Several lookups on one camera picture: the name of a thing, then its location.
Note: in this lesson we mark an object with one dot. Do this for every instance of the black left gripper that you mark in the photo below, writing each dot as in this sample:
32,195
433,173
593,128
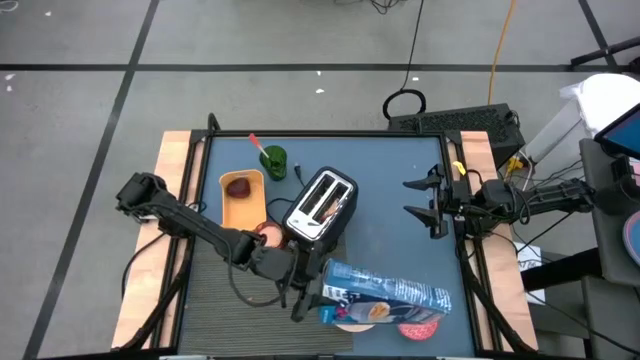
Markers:
285,267

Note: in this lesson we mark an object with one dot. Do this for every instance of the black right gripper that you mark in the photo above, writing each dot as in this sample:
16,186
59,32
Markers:
440,205

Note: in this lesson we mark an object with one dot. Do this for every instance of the beige round plate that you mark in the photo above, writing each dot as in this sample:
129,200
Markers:
355,328

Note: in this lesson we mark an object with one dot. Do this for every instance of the blue frosted flakes cereal box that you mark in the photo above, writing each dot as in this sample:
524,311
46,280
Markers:
385,292

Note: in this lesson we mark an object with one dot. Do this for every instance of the black two-slot toaster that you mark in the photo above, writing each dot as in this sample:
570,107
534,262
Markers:
345,210

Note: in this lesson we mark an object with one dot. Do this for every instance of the patterned bowl with cereal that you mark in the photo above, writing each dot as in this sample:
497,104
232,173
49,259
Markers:
417,331

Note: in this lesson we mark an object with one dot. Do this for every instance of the dark red fruit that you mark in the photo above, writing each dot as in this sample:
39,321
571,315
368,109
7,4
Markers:
238,188

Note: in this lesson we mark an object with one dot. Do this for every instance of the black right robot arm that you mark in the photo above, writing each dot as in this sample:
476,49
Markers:
550,196

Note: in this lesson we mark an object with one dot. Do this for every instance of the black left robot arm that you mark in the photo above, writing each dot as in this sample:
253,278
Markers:
190,220

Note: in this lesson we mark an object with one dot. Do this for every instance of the small yellow tag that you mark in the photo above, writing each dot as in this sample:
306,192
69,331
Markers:
459,168

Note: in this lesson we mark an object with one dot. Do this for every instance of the wooden table side board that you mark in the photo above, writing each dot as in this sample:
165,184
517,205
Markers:
170,160
477,155

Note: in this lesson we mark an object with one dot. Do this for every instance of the black computer case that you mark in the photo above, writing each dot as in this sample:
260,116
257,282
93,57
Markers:
450,122

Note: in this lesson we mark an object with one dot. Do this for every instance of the grey woven placemat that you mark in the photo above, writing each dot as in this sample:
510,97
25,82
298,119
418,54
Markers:
225,310

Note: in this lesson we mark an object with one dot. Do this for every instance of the white paper sheet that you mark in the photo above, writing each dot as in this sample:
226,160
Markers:
531,260

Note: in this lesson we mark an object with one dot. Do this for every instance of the green glass cup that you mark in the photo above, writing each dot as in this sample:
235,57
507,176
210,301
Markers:
275,162

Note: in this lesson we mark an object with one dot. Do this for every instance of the grey desk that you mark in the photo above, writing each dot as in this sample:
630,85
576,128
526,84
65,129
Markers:
610,240

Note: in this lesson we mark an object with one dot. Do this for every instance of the white bin with bag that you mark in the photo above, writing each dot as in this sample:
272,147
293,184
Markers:
605,97

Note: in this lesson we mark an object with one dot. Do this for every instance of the dark screen with blue display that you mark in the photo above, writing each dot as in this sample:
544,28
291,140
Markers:
625,135

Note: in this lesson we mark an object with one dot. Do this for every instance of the round pink and blue disc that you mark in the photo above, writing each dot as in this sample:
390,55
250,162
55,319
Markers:
634,237

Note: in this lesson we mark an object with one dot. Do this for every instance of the black stand leg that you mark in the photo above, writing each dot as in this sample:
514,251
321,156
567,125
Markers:
600,52

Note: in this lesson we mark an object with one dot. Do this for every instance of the black table frame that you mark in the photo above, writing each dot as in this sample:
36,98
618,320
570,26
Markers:
325,134

